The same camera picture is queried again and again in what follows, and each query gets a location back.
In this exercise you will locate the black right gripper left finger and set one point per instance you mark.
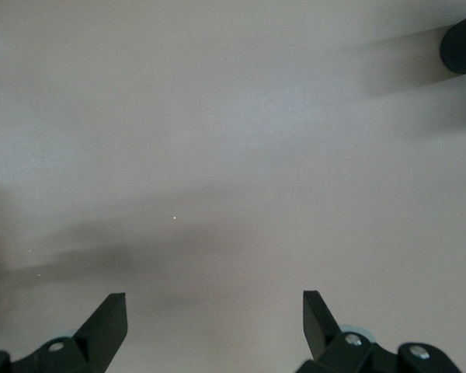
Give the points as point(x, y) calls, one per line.
point(97, 334)

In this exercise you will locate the black ribbed cylinder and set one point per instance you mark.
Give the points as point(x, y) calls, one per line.
point(464, 42)

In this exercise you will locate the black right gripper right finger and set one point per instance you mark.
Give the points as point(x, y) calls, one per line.
point(324, 330)

